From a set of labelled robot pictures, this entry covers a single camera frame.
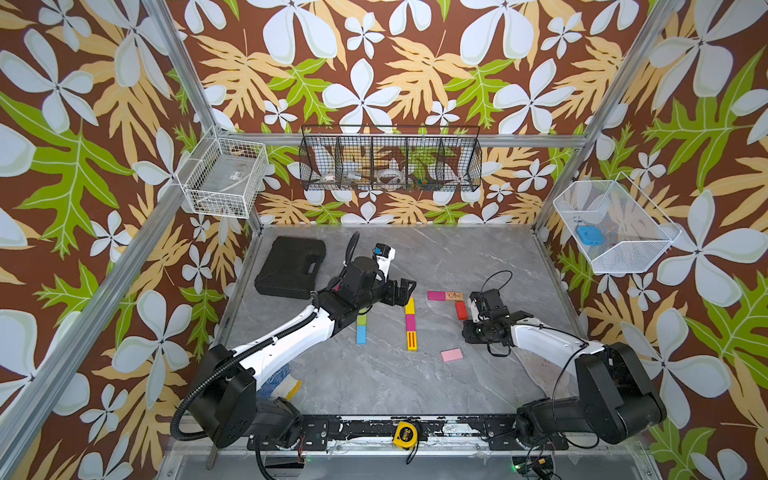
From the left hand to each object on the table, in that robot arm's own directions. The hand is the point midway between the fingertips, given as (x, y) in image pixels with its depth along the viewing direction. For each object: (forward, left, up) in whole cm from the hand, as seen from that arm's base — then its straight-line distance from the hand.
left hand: (404, 276), depth 79 cm
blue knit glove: (-22, +34, -21) cm, 46 cm away
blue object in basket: (+11, -53, +5) cm, 54 cm away
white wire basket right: (+13, -60, +6) cm, 62 cm away
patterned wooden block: (+6, -18, -20) cm, 28 cm away
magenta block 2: (+7, -13, -22) cm, 26 cm away
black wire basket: (+41, +3, +10) cm, 42 cm away
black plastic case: (+13, +37, -15) cm, 42 cm away
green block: (-3, +12, -20) cm, 24 cm away
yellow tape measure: (-35, 0, -18) cm, 39 cm away
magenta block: (-3, -4, -23) cm, 23 cm away
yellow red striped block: (-10, -3, -20) cm, 22 cm away
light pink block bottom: (-14, -15, -21) cm, 29 cm away
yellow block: (+2, -3, -21) cm, 21 cm away
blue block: (-8, +12, -20) cm, 25 cm away
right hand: (-6, -20, -21) cm, 30 cm away
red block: (+1, -20, -20) cm, 29 cm away
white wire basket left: (+25, +52, +13) cm, 59 cm away
